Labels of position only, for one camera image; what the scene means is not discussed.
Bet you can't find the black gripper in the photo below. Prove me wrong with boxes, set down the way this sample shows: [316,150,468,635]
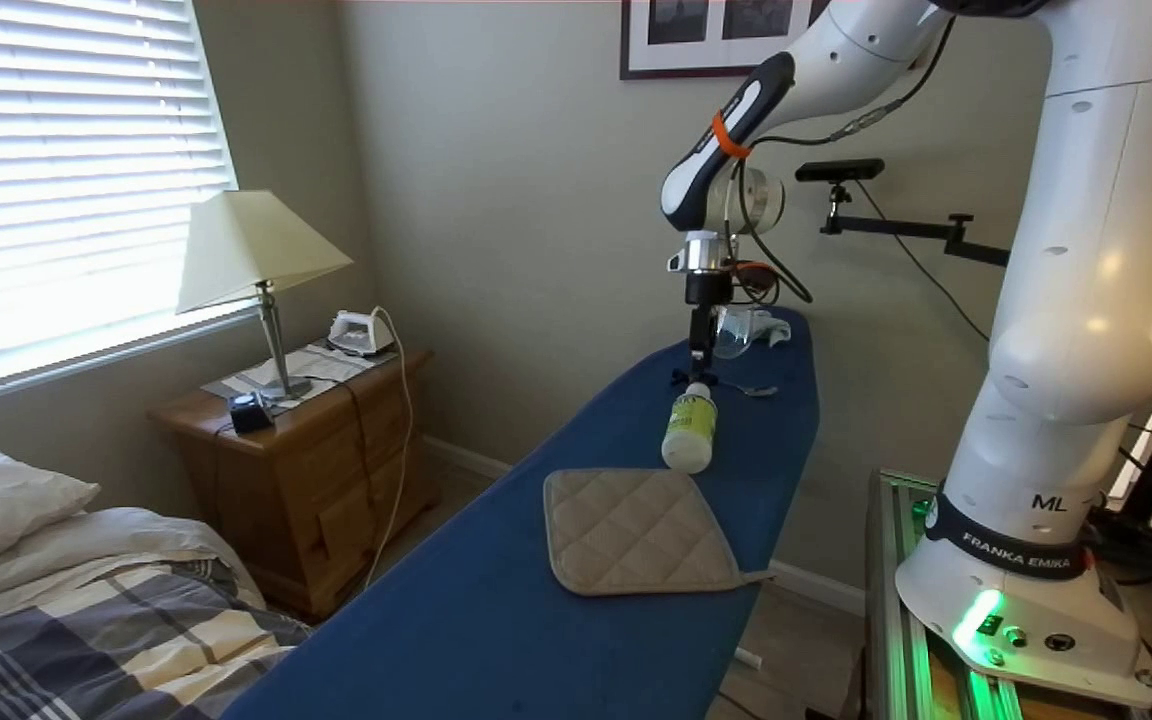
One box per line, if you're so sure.
[677,269,738,387]

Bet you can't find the white spray bottle yellow label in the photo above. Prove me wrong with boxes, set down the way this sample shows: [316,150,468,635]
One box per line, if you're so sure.
[657,371,738,482]

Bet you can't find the beige quilted pot holder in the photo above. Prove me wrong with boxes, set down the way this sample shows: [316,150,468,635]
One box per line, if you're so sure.
[540,466,775,602]

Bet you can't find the white clothes iron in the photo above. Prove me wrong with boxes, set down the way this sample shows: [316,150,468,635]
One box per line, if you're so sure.
[325,303,399,365]

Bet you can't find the blue ironing board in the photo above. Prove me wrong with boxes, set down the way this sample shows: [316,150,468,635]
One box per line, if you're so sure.
[220,310,825,720]

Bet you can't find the white papers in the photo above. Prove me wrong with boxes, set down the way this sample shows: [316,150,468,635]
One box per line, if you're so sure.
[202,340,383,409]

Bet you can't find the wooden nightstand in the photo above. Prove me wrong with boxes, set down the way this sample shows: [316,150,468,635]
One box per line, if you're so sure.
[151,349,438,626]

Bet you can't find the small black box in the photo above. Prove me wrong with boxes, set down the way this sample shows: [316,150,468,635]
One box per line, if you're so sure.
[227,394,278,441]

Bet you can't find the cream shade table lamp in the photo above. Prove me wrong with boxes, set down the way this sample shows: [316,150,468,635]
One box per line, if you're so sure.
[170,188,355,404]

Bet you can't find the white bed sheet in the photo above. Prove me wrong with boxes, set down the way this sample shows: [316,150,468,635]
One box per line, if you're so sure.
[0,506,267,632]

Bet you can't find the plaid bed blanket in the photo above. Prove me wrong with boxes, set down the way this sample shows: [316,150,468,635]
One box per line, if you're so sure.
[0,555,316,720]

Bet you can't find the white window blinds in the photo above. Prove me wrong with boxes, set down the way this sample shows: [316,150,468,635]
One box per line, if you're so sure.
[0,0,249,409]

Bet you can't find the orange strap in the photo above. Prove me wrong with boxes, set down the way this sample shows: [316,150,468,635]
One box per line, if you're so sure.
[702,112,756,164]

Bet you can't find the black exterior camera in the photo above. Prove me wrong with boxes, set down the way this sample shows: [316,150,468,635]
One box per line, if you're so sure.
[792,158,889,188]

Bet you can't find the black camera cable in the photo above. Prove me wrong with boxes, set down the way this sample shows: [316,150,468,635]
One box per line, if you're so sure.
[852,182,996,349]

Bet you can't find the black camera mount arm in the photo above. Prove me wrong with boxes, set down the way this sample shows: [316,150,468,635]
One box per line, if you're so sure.
[814,182,1017,271]

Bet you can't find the black framed wall picture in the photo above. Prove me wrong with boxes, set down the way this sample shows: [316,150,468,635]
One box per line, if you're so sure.
[616,0,835,80]

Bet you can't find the aluminium robot stand frame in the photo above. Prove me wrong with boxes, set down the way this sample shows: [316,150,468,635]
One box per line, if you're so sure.
[859,466,1152,720]

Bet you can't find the white iron cord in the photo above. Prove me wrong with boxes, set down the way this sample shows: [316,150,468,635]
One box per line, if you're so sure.
[355,303,424,592]

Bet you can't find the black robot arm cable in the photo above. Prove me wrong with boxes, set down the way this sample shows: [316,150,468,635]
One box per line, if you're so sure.
[719,12,966,312]

